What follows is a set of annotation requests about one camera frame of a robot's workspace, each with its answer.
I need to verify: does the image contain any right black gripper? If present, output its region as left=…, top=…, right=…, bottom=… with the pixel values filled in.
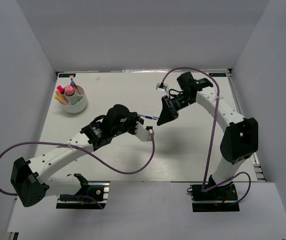
left=157, top=93, right=195, bottom=126

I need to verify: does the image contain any blue pen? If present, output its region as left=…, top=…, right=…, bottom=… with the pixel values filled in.
left=138, top=114, right=155, bottom=120

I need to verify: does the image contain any pink glue bottle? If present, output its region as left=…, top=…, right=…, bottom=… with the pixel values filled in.
left=64, top=85, right=75, bottom=97

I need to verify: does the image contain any red pen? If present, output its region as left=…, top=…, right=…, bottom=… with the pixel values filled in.
left=70, top=77, right=82, bottom=96

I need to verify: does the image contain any orange pink highlighter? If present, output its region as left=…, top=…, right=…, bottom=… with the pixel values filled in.
left=54, top=95, right=68, bottom=106

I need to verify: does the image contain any grey orange highlighter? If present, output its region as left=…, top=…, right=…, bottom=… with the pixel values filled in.
left=55, top=90, right=63, bottom=98

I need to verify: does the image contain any pink black highlighter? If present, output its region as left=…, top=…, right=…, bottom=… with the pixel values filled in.
left=56, top=85, right=64, bottom=94

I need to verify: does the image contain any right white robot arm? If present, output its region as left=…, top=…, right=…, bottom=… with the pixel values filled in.
left=157, top=71, right=258, bottom=200

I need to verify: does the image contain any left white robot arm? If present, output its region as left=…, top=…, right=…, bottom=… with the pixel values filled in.
left=10, top=104, right=153, bottom=207

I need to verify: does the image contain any blue label sticker right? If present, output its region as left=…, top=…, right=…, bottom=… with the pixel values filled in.
left=209, top=72, right=227, bottom=78

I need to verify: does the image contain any blue label sticker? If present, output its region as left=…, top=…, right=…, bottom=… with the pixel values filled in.
left=209, top=72, right=227, bottom=78
left=58, top=73, right=76, bottom=78

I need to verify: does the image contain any white round organizer container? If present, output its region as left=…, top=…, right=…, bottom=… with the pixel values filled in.
left=61, top=86, right=88, bottom=114

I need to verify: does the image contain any blue label sticker left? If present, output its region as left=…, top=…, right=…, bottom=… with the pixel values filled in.
left=58, top=73, right=76, bottom=78

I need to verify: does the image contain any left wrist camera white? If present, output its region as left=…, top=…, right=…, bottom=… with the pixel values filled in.
left=134, top=121, right=154, bottom=142

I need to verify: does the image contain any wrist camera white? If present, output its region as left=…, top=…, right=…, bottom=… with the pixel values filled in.
left=156, top=82, right=169, bottom=96
left=134, top=121, right=154, bottom=142

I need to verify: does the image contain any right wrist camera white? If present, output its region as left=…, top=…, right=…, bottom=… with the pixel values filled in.
left=156, top=82, right=169, bottom=96

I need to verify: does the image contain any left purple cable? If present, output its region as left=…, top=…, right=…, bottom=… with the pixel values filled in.
left=0, top=129, right=156, bottom=210

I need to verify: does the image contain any purple cable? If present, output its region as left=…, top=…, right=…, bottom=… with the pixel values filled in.
left=160, top=67, right=252, bottom=206
left=0, top=129, right=156, bottom=210

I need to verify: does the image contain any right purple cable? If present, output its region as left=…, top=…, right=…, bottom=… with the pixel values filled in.
left=160, top=67, right=252, bottom=206

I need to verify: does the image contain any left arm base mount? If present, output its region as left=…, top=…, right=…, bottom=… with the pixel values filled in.
left=56, top=182, right=109, bottom=210

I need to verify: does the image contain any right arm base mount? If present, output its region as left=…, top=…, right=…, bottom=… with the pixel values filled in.
left=187, top=183, right=240, bottom=213

